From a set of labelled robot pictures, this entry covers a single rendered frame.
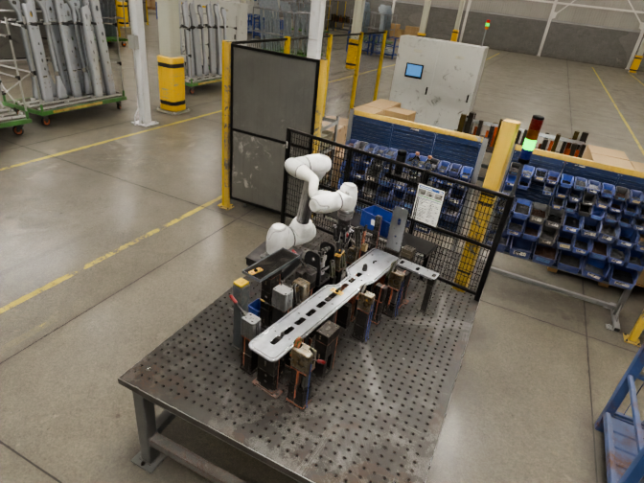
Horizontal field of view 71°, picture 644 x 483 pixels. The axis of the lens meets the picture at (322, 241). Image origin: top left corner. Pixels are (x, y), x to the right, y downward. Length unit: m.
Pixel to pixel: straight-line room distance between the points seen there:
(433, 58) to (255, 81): 4.88
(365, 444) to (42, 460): 1.95
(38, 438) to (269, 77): 3.82
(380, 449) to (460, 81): 7.83
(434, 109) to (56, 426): 8.12
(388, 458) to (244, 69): 4.22
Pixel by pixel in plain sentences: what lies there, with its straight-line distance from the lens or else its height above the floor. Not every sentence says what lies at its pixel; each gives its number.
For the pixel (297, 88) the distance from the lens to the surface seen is 5.03.
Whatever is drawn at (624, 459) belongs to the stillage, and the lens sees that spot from 3.80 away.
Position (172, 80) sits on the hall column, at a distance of 10.17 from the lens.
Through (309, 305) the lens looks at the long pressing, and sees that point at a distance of 2.64.
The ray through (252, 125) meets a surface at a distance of 5.44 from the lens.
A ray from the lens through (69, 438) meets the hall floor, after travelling 3.45.
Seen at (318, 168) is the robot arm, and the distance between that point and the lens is 3.00.
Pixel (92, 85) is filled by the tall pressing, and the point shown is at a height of 0.51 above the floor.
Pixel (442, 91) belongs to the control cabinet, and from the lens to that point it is 9.46.
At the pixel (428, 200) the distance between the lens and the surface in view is 3.41.
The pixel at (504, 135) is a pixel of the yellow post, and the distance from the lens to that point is 3.19.
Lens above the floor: 2.60
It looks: 29 degrees down
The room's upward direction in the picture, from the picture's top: 7 degrees clockwise
